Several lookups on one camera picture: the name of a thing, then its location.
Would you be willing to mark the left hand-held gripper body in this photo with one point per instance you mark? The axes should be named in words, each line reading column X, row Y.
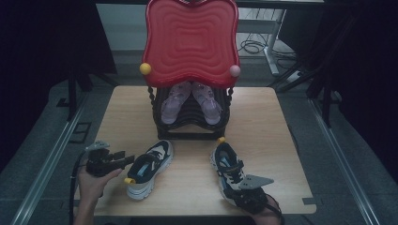
column 100, row 164

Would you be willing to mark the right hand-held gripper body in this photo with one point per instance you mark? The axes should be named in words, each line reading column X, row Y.
column 250, row 200

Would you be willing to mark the navy and white sneaker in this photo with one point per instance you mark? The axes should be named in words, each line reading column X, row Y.
column 147, row 168
column 225, row 162

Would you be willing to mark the purple sandal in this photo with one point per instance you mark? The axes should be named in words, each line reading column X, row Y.
column 173, row 103
column 208, row 104

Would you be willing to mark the red and black shoe rack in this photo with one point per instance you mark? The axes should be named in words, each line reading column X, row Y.
column 191, row 40

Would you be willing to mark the person's left hand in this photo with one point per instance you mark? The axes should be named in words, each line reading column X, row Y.
column 92, row 187

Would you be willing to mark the person's right hand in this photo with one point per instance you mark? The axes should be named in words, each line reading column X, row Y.
column 269, row 218

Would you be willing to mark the dark floor socket plate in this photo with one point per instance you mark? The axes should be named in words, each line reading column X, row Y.
column 80, row 132

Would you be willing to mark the black metal stand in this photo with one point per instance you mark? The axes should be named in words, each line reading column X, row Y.
column 72, row 93
column 327, row 100

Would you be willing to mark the white power strip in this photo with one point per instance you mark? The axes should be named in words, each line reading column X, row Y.
column 294, row 76

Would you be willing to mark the metal floor rail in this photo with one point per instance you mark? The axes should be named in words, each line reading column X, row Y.
column 47, row 168
column 341, row 162

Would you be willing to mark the white metal desk frame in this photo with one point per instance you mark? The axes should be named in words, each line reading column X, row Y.
column 272, row 37

